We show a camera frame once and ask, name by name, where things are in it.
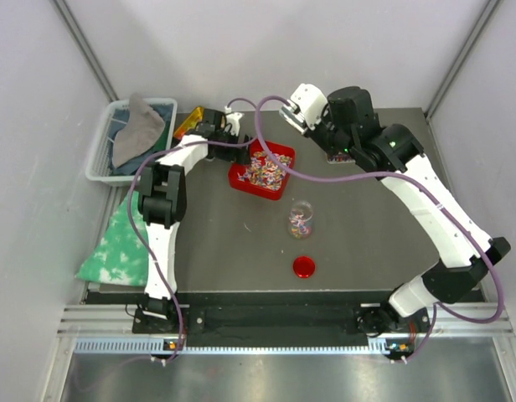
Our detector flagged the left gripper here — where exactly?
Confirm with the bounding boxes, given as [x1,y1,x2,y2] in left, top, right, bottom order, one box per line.
[210,128,250,166]

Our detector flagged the red tin of lollipop candies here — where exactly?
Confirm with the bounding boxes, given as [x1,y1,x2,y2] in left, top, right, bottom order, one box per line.
[228,141,290,201]

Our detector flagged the gold tin of gummy candies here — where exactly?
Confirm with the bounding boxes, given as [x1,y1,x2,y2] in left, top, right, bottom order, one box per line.
[173,106,204,140]

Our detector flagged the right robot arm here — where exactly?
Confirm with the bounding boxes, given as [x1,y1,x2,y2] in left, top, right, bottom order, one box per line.
[291,84,510,332]

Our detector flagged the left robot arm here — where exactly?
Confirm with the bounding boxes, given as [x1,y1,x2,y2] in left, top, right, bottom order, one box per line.
[132,107,250,334]

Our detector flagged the patterned tin of pastel candies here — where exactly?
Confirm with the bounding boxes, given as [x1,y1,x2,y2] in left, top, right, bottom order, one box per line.
[326,153,354,164]

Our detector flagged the clear plastic jar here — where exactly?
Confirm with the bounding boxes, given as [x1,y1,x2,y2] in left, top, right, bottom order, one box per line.
[288,200,313,240]

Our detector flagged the blue green cloths in basket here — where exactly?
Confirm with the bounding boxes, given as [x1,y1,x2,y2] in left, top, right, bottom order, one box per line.
[107,104,175,176]

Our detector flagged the grey cloth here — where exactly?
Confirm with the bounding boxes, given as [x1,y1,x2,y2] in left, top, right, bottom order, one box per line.
[112,93,165,168]

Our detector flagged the red jar lid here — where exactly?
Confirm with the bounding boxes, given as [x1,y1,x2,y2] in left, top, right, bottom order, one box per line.
[292,255,316,279]

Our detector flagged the white plastic basket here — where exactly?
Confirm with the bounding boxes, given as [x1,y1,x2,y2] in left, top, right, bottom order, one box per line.
[85,98,178,187]

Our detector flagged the green white patterned cloth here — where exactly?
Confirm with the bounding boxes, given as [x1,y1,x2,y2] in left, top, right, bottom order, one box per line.
[75,196,149,287]

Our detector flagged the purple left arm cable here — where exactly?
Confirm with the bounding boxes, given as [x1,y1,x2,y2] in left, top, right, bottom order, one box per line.
[127,97,259,365]

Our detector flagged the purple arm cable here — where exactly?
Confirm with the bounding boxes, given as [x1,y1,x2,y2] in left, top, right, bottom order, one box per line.
[255,95,506,365]
[127,97,259,365]

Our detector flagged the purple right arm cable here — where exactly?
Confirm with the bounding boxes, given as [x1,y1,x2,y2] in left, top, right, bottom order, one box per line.
[255,95,506,365]

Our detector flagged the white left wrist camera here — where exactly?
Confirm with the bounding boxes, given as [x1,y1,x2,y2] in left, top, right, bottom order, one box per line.
[224,106,244,137]

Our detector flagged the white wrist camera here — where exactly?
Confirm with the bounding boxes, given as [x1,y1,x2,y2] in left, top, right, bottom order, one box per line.
[224,106,244,137]
[279,84,328,135]

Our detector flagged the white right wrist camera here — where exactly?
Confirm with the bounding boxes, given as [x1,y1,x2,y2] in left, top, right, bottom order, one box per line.
[279,84,328,135]

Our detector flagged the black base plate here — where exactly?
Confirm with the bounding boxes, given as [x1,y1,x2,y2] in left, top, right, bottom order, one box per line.
[132,303,431,336]

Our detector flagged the grey slotted cable duct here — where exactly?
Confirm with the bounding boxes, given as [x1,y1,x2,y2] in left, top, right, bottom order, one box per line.
[73,338,414,356]

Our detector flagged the aluminium rail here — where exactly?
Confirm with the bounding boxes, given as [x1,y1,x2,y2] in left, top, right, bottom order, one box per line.
[57,302,514,338]

